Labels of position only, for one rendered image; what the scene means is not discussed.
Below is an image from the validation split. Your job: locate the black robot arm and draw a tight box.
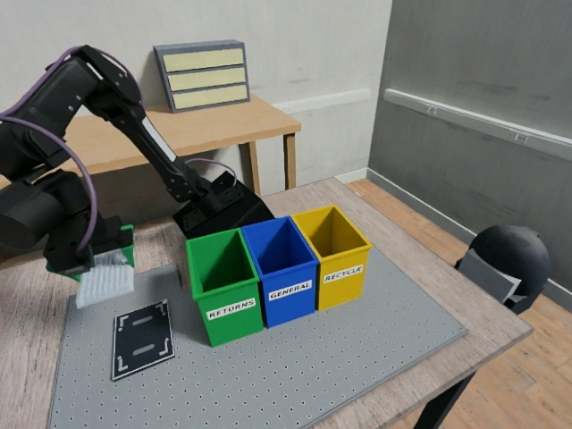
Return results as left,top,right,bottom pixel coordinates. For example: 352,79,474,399
0,45,245,276

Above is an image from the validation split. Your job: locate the blue general bin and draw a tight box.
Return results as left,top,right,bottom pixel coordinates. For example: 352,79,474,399
240,215,319,329

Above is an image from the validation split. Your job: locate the yellow recycle bin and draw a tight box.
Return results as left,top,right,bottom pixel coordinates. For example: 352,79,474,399
290,205,373,311

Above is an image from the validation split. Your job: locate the green open-top bin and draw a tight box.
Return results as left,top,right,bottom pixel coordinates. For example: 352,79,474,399
186,228,264,348

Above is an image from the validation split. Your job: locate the white well plate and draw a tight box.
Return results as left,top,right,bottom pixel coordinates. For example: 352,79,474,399
75,248,133,309

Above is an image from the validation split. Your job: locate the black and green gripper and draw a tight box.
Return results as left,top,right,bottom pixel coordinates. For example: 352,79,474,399
56,205,135,282

